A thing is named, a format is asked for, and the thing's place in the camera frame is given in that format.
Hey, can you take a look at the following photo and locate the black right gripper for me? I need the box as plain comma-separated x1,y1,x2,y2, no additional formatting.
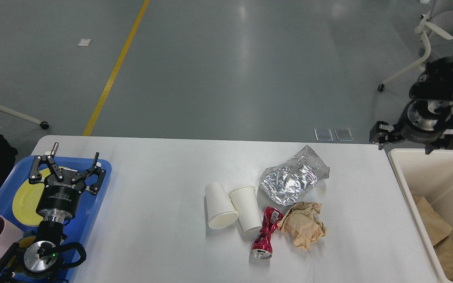
369,101,453,155

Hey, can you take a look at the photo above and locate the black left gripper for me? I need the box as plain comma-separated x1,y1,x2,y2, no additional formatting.
29,143,106,220

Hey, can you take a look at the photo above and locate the yellow plastic plate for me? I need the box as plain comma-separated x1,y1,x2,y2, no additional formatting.
11,180,45,227

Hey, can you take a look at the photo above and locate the brown paper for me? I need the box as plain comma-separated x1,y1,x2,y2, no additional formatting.
277,201,327,251

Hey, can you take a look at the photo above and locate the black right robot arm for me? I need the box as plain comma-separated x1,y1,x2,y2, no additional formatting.
369,55,453,154

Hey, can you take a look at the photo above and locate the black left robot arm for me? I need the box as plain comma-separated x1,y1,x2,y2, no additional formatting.
0,143,112,283

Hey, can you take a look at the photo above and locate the beige plastic bin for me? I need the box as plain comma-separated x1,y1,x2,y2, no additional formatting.
388,148,453,283

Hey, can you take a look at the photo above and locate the white office chair right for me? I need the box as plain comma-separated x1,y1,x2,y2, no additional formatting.
377,0,453,92

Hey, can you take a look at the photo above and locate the crumpled silver foil bag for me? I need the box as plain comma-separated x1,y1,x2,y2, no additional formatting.
258,145,330,206

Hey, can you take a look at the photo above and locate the white paper cup left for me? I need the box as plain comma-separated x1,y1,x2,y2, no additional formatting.
205,182,238,230

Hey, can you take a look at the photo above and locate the white paper cup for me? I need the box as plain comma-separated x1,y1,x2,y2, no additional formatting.
229,186,262,233
205,182,238,230

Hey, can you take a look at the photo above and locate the white paper cup right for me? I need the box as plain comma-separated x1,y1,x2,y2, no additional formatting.
229,186,262,233

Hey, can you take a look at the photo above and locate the crushed red soda can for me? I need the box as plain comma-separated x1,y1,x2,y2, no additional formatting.
250,206,283,259

